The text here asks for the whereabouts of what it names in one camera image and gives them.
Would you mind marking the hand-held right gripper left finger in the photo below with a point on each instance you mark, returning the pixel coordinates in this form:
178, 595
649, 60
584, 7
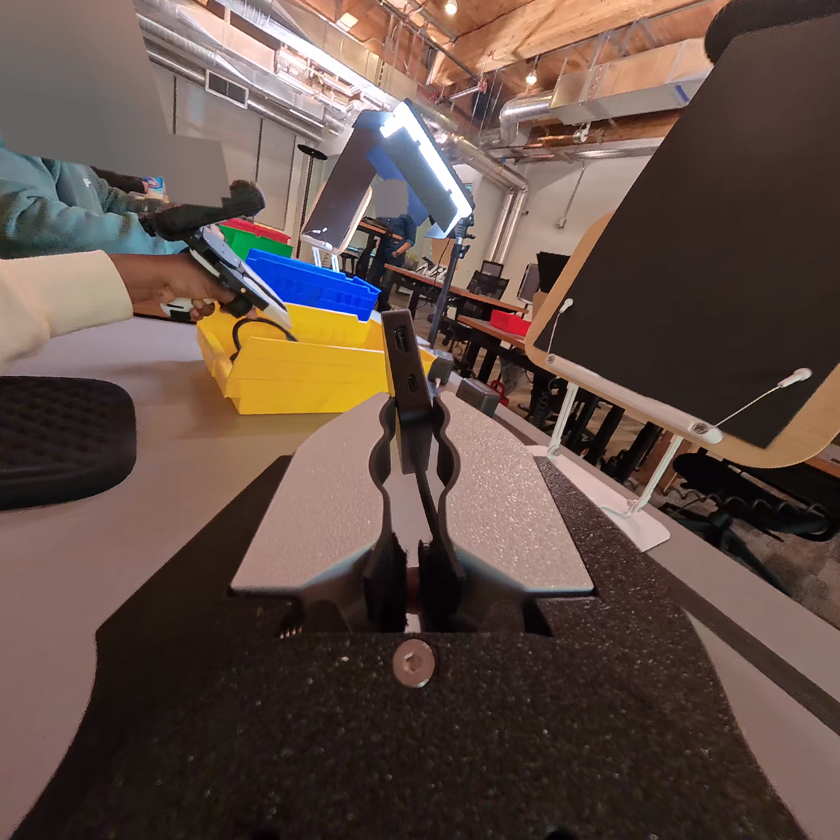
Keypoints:
315, 512

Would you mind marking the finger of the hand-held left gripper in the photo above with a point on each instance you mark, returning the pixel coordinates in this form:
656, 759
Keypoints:
259, 285
279, 318

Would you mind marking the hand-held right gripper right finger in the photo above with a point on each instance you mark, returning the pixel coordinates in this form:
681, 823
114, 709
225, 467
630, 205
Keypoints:
512, 512

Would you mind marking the yellow plastic bin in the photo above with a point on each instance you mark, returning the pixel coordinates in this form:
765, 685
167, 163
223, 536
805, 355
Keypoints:
308, 380

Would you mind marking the black USB hub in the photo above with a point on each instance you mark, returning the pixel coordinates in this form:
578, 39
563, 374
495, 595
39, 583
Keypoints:
410, 394

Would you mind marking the person's left forearm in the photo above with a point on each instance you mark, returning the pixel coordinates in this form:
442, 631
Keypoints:
52, 295

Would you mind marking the grey desk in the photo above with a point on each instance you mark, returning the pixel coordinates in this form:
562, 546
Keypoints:
197, 459

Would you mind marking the person's left hand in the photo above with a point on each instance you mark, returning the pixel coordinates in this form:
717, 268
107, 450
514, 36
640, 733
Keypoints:
164, 279

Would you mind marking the green plastic bin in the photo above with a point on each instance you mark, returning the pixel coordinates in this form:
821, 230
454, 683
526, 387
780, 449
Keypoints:
262, 249

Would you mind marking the blue plastic bin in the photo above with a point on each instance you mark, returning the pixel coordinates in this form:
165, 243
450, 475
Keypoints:
315, 289

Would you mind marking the red plastic bin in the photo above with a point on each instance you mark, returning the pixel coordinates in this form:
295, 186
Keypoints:
262, 231
508, 323

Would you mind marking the black floor lamp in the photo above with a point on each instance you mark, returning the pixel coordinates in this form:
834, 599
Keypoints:
311, 197

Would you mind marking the clear stand white base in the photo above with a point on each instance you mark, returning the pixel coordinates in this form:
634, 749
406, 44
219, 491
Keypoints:
623, 518

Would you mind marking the small black power box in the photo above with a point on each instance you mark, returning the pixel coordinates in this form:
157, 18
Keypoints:
479, 397
441, 367

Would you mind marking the black light stand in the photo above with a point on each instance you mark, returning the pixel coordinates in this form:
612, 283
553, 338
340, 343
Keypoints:
453, 275

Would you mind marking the wooden office table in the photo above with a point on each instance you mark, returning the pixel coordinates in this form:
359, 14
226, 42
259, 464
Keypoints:
459, 292

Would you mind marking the LED light panel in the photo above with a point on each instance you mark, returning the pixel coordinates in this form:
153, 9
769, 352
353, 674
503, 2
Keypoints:
426, 170

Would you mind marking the black office chair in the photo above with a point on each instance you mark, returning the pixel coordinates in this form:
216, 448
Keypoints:
754, 499

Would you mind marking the black board on stand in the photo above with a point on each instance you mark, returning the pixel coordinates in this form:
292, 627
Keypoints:
689, 262

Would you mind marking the black round fuzzy object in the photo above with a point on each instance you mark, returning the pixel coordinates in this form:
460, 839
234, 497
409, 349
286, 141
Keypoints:
754, 26

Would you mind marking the metal air duct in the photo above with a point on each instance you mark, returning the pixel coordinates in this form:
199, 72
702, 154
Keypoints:
623, 85

